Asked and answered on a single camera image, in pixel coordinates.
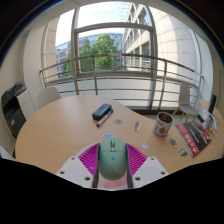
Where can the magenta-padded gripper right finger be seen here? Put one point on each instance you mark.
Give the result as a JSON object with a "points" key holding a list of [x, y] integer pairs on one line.
{"points": [[136, 158]]}

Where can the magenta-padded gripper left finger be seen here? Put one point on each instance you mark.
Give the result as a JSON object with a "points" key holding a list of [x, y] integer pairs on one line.
{"points": [[89, 157]]}

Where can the mint green computer mouse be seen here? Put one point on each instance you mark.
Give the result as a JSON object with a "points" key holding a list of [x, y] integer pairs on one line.
{"points": [[113, 160]]}

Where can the small white sticker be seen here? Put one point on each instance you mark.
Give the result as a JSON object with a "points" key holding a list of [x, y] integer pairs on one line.
{"points": [[144, 146]]}

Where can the small blue sticker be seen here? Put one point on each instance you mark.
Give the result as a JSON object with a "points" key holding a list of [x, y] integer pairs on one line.
{"points": [[108, 134]]}

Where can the tall pale sticker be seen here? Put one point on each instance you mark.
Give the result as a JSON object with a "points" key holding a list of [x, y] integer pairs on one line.
{"points": [[137, 126]]}

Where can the grey green sticker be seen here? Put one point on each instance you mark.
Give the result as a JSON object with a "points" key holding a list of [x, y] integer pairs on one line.
{"points": [[172, 142]]}

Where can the round pale sticker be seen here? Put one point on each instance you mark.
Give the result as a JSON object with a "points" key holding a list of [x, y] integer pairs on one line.
{"points": [[119, 121]]}

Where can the blue marker pen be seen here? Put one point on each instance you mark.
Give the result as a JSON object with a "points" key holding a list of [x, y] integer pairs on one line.
{"points": [[105, 118]]}

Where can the red and white printed mug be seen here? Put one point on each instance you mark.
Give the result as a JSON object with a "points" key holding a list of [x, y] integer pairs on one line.
{"points": [[162, 125]]}

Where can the yellow and green sticker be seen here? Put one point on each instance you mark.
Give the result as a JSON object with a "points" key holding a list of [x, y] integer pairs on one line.
{"points": [[182, 152]]}

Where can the black whiteboard eraser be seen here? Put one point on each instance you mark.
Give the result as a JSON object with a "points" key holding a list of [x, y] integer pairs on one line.
{"points": [[101, 111]]}

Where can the red and black magazine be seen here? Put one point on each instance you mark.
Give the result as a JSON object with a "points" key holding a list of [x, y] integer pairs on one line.
{"points": [[195, 136]]}

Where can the small printed card box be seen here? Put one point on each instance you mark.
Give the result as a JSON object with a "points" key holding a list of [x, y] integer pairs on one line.
{"points": [[210, 121]]}

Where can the black and white office printer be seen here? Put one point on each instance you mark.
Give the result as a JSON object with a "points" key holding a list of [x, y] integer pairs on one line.
{"points": [[13, 110]]}

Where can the black upright speaker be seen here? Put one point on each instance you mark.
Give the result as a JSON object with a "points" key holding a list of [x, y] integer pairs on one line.
{"points": [[212, 104]]}

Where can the metal balcony railing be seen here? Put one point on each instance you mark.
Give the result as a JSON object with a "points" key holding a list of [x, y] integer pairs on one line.
{"points": [[133, 57]]}

